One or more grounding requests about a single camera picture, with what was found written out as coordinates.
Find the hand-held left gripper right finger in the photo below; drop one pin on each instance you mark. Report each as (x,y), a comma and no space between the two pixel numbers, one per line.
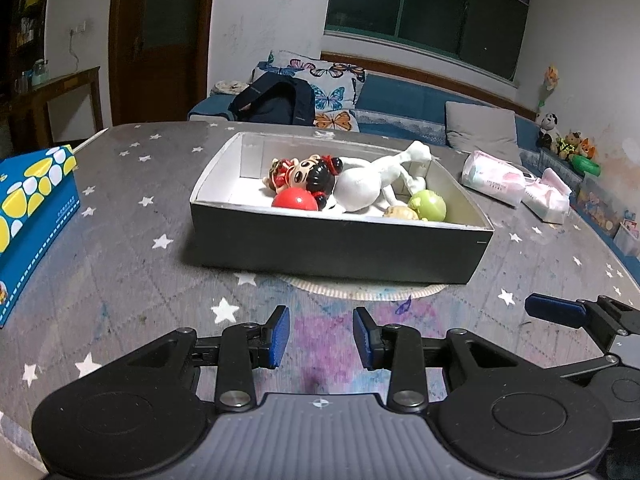
(362,337)

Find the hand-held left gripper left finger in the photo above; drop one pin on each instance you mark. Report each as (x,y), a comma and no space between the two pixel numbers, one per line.
(280,337)

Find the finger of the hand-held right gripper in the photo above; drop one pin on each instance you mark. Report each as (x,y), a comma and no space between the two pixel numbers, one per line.
(555,310)

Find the grey cardboard box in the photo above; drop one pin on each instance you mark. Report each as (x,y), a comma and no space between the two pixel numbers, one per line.
(340,255)

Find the beige small toy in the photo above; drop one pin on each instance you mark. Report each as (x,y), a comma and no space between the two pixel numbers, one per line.
(400,212)

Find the red ball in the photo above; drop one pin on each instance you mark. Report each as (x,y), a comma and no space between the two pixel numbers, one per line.
(295,201)

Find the green round toy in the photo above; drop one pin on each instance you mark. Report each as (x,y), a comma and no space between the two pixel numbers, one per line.
(429,205)

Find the white plush toy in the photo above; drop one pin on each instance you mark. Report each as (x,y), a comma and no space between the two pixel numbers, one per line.
(360,185)

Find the red and black doll figure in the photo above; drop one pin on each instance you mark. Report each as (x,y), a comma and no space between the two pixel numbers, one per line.
(310,175)

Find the round white placemat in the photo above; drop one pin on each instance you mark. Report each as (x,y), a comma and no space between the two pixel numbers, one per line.
(350,290)

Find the pink tissue pack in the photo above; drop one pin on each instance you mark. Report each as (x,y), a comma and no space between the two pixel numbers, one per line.
(492,177)
(547,197)

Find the clear storage box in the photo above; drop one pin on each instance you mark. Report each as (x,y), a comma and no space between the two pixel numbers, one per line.
(607,210)

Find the brown plush toy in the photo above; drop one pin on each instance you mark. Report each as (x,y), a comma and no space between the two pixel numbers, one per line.
(575,144)

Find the grey star tablecloth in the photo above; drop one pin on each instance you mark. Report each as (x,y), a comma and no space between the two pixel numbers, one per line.
(125,260)

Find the panda plush toy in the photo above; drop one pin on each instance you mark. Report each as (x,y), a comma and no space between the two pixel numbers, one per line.
(548,127)

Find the grey pillow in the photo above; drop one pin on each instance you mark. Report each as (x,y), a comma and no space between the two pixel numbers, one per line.
(482,127)

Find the dark blue backpack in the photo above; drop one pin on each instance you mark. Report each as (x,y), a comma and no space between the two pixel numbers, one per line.
(275,102)

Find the blue sofa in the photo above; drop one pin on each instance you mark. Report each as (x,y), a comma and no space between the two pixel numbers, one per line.
(400,105)

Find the butterfly print pillow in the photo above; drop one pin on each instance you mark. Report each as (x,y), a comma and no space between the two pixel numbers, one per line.
(335,90)

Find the patterned sofa cushion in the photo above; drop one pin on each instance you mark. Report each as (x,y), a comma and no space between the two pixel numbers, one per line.
(229,87)

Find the blue dotted tissue box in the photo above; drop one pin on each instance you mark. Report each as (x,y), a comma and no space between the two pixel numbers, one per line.
(30,210)

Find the brown wooden door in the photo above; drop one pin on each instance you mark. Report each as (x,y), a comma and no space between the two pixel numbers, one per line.
(160,40)

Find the brown wooden desk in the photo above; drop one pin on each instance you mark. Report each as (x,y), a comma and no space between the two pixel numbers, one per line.
(65,95)

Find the window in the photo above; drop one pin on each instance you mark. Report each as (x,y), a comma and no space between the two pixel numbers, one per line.
(425,5)

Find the dark wooden bookshelf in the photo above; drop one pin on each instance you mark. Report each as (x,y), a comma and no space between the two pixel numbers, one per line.
(22,20)

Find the flower wall decoration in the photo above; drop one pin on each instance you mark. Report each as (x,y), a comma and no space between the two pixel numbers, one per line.
(549,85)

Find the white wall outlet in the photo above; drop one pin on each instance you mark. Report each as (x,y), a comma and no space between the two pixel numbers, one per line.
(77,27)

